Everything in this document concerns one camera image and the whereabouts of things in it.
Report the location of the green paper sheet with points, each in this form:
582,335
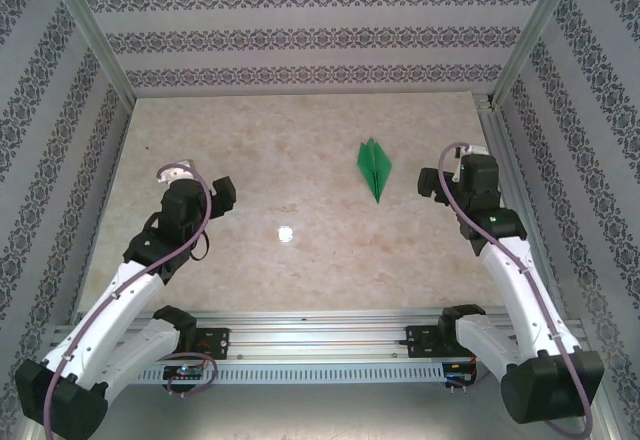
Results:
374,165

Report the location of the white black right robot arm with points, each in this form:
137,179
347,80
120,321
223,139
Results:
520,300

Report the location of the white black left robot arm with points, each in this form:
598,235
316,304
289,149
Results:
100,320

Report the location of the grey metal sheet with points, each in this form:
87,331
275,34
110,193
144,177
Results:
320,410

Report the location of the aluminium side rail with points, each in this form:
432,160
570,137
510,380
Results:
500,130

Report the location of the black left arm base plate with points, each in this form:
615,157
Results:
217,342

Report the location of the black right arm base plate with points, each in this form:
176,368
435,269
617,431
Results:
420,342

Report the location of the aluminium mounting rail beam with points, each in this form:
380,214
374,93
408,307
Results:
320,332

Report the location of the aluminium frame post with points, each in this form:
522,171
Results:
535,30
92,30

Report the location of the aluminium lower frame rail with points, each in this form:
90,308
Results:
614,410

